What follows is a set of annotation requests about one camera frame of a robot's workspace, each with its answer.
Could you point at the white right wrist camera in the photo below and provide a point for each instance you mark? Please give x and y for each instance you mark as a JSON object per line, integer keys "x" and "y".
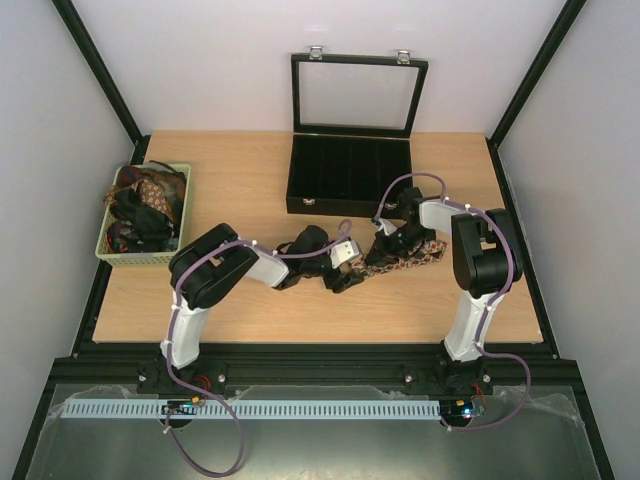
{"x": 383, "y": 226}

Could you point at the dark ties in basket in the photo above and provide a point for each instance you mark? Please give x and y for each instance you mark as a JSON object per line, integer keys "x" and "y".
{"x": 149, "y": 233}

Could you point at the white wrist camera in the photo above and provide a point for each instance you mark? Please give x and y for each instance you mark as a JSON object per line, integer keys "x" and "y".
{"x": 383, "y": 226}
{"x": 344, "y": 252}

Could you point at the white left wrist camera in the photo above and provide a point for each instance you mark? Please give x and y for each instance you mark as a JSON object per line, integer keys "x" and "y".
{"x": 344, "y": 252}

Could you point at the brown patterned tie over basket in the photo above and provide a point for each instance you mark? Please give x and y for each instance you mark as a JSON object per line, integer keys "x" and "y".
{"x": 128, "y": 200}

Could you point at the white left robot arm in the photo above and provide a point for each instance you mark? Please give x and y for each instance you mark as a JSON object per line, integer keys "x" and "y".
{"x": 204, "y": 272}

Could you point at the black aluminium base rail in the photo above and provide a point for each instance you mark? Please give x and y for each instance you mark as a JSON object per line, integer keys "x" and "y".
{"x": 402, "y": 368}

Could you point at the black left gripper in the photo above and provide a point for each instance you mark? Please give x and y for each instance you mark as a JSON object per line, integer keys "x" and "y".
{"x": 341, "y": 283}

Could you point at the patterned paisley tie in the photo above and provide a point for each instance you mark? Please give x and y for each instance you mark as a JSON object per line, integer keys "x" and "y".
{"x": 432, "y": 252}

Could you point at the black compartment display box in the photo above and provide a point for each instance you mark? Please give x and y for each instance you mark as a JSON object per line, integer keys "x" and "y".
{"x": 353, "y": 117}

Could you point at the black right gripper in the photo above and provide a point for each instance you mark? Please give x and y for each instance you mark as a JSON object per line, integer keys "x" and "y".
{"x": 392, "y": 245}

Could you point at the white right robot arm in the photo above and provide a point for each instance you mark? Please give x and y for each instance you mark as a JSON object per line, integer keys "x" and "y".
{"x": 486, "y": 261}

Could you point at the light blue slotted cable duct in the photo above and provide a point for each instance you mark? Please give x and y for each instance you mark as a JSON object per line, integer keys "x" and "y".
{"x": 423, "y": 410}

